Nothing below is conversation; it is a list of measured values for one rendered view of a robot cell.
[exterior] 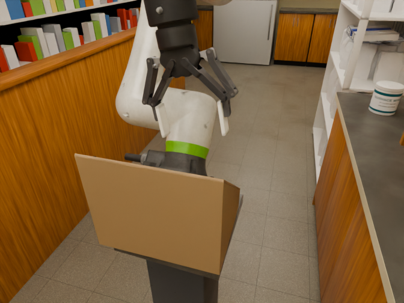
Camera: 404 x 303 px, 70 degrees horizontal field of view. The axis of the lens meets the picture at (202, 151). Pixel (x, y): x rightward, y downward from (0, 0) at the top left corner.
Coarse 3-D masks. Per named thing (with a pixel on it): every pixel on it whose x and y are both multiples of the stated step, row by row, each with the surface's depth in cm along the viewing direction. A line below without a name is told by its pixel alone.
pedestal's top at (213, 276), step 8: (240, 200) 98; (240, 208) 100; (232, 232) 88; (136, 256) 83; (144, 256) 82; (168, 264) 80; (176, 264) 79; (192, 272) 79; (200, 272) 78; (208, 272) 77
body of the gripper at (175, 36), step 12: (192, 24) 52; (156, 36) 52; (168, 36) 50; (180, 36) 50; (192, 36) 52; (168, 48) 52; (180, 48) 53; (192, 48) 53; (168, 60) 55; (192, 60) 54; (180, 72) 55
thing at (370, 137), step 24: (336, 96) 181; (360, 96) 177; (360, 120) 149; (384, 120) 149; (360, 144) 129; (384, 144) 129; (360, 168) 113; (384, 168) 113; (360, 192) 106; (384, 192) 101; (384, 216) 91; (384, 240) 83; (384, 264) 77; (384, 288) 75
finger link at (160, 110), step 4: (160, 104) 61; (156, 108) 60; (160, 108) 61; (164, 108) 62; (156, 112) 60; (160, 112) 61; (164, 112) 62; (160, 116) 61; (164, 116) 62; (160, 120) 61; (164, 120) 62; (160, 124) 61; (164, 124) 62; (168, 124) 64; (160, 128) 62; (164, 128) 62; (168, 128) 64; (164, 132) 62; (168, 132) 64; (164, 136) 62
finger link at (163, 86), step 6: (168, 66) 55; (168, 72) 56; (162, 78) 57; (168, 78) 57; (162, 84) 58; (168, 84) 59; (156, 90) 59; (162, 90) 58; (156, 96) 59; (162, 96) 61; (150, 102) 60; (156, 102) 60
